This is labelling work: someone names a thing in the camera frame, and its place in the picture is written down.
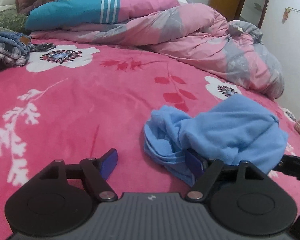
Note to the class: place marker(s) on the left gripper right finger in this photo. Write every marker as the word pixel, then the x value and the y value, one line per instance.
pixel 205 173

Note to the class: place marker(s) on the wall hook rack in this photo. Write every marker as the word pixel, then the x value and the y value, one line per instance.
pixel 288 10

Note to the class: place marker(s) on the dark framed wall mirror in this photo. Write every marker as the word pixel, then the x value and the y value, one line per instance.
pixel 252 11

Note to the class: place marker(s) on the pile of jeans and plaid clothes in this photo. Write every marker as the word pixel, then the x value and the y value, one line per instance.
pixel 15 49

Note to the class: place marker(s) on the green patterned pillow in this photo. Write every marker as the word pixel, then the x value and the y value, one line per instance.
pixel 11 20

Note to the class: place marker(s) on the pink floral bed blanket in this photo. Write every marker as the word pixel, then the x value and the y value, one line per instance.
pixel 80 100

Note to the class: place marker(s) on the pink grey quilt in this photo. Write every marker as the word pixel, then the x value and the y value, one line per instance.
pixel 194 34

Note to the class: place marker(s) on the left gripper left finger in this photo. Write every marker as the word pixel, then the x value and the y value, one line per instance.
pixel 96 172

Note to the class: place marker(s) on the light blue t-shirt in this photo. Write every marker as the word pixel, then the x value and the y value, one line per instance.
pixel 236 129

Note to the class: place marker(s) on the teal pink striped pillow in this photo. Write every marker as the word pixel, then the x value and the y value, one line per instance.
pixel 70 13

